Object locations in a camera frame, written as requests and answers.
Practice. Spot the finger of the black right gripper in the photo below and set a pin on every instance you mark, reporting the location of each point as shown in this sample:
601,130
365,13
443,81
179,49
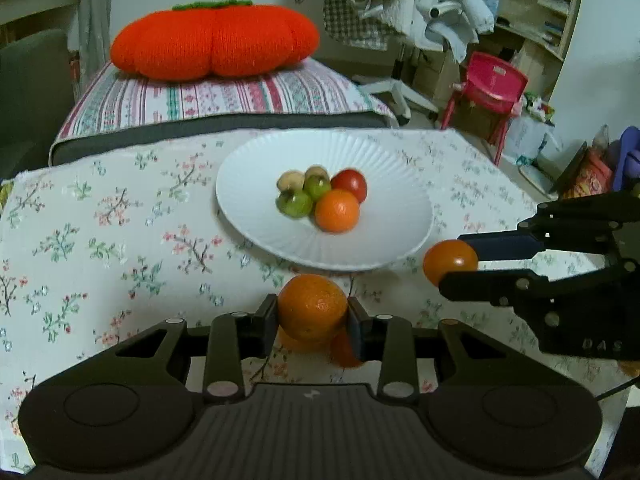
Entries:
605,224
480,284

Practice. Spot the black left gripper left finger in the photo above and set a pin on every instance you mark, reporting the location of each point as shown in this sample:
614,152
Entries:
234,337

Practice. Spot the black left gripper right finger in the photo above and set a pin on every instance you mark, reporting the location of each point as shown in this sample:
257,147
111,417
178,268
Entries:
386,339

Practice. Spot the orange tomato front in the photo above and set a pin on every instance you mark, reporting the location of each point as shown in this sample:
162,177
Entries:
302,346

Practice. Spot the orange tomato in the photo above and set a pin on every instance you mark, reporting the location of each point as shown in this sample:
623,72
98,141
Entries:
302,346
448,256

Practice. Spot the orange tangerine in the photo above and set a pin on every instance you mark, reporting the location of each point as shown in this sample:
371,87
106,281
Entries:
337,212
311,308

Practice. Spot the orange tomato top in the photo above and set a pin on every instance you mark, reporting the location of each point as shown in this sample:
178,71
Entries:
448,256

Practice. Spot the green lime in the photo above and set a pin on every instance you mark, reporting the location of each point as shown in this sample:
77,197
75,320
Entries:
295,204
316,186

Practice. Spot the red tomato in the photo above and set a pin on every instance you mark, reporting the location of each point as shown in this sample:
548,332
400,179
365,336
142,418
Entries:
352,181

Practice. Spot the green lime front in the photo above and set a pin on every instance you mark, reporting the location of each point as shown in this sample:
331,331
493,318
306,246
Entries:
316,186

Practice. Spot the white shopping bag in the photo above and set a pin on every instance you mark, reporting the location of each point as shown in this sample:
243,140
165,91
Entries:
526,138

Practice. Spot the floral white tablecloth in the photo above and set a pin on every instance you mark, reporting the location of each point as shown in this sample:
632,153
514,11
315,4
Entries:
94,251

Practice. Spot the white paper plate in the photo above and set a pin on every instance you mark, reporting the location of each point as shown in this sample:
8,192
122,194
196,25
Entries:
395,219

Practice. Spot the pale tan round fruit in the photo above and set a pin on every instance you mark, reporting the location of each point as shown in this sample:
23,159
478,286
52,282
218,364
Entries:
291,180

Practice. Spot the red plastic kids chair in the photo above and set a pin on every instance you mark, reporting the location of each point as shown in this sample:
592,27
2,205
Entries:
496,86

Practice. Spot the brown tan round fruit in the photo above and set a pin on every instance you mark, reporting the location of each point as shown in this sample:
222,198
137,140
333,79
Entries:
317,171

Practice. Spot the wooden bookshelf right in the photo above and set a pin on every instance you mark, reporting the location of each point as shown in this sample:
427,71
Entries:
534,36

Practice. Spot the white swivel chair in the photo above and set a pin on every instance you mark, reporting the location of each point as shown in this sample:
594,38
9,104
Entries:
417,81

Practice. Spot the pile of hanging clothes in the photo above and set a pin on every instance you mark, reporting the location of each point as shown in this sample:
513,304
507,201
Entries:
380,0

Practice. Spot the striped patterned cloth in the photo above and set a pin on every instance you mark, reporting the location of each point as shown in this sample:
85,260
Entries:
117,101

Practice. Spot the large orange pumpkin cushion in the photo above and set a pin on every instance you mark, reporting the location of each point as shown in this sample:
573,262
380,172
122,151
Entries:
230,39

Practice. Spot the dark grey sofa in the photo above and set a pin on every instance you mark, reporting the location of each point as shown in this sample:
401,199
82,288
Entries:
36,97

